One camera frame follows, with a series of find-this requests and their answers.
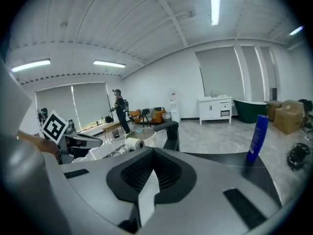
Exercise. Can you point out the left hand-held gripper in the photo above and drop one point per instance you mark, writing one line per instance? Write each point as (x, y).
(55, 127)

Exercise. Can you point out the person's left forearm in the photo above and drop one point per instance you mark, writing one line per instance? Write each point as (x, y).
(39, 141)

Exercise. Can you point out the dark green bathtub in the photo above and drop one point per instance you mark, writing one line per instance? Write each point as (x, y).
(249, 111)

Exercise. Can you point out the black chair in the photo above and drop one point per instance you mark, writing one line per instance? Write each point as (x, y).
(146, 116)

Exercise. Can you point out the small cardboard box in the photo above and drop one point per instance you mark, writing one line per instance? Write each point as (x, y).
(271, 110)

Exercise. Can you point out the white plastic bag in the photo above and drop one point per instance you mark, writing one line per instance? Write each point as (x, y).
(95, 153)

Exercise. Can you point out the chrome vanity faucet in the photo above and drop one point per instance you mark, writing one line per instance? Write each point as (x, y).
(212, 93)

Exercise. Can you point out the long ceiling light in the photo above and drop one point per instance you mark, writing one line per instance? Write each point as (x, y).
(214, 4)
(108, 63)
(30, 65)
(296, 30)

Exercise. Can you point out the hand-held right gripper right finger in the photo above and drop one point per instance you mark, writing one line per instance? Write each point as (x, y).
(203, 204)

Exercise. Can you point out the white hair dryer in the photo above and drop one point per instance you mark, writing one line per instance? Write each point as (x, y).
(123, 150)

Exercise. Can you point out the white vanity cabinet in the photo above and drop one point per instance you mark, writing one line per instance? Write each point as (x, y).
(210, 109)

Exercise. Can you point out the blue plastic bottle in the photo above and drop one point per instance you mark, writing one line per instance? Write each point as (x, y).
(256, 141)

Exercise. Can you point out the orange sofa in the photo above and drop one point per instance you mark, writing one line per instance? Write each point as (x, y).
(160, 116)

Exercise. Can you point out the white round basin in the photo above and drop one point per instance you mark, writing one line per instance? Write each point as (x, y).
(146, 134)

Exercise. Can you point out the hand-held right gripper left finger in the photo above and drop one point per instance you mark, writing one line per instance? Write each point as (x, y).
(88, 180)

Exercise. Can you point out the white water dispenser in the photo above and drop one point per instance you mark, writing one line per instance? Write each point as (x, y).
(174, 109)

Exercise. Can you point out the grey roller blind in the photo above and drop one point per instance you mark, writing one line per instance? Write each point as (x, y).
(220, 72)
(56, 99)
(253, 72)
(91, 104)
(268, 67)

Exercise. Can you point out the large cardboard box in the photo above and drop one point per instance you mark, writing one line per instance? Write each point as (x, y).
(288, 117)

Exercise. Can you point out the white toilet paper roll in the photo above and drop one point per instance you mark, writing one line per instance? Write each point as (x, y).
(133, 143)

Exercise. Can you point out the black bag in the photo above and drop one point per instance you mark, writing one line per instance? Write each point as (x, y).
(109, 119)

